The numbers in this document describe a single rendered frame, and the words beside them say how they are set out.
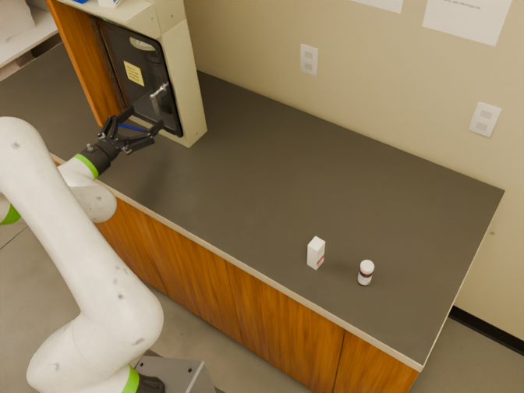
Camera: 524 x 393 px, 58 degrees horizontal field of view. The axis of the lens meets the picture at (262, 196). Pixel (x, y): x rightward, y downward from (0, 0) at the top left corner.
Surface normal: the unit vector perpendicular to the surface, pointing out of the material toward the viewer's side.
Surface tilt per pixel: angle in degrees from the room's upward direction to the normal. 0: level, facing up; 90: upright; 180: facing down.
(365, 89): 90
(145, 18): 90
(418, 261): 0
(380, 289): 0
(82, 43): 90
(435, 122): 90
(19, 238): 0
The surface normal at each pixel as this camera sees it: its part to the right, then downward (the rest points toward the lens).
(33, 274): -0.05, -0.64
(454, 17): -0.56, 0.66
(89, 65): 0.83, 0.40
